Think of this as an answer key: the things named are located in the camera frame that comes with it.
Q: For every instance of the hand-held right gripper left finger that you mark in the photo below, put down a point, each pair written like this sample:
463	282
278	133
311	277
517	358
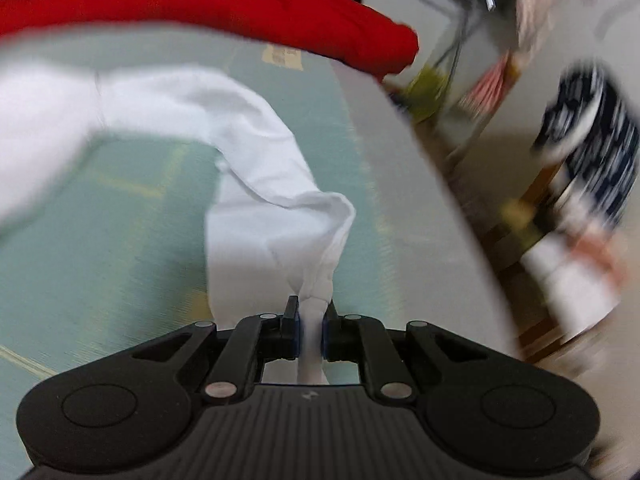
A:
297	340

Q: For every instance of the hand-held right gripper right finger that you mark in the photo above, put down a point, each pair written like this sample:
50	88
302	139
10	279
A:
326	340

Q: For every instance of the white t-shirt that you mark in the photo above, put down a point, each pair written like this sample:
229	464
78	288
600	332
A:
250	160

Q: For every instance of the pile of light clothes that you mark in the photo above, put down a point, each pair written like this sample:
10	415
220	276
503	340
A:
565	270

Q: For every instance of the blue checked bed sheet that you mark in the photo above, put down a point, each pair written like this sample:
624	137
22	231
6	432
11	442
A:
100	260

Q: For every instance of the wooden chair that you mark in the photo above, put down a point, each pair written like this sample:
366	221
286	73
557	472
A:
542	185

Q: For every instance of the metal drying rack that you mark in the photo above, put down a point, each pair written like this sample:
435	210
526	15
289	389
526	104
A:
456	52

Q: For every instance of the red rolled quilt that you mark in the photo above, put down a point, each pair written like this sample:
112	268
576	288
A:
250	15

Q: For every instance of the navy star print garment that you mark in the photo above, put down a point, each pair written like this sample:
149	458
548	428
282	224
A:
595	135

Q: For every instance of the pink curtain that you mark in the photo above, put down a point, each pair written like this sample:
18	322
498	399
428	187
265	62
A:
535	10

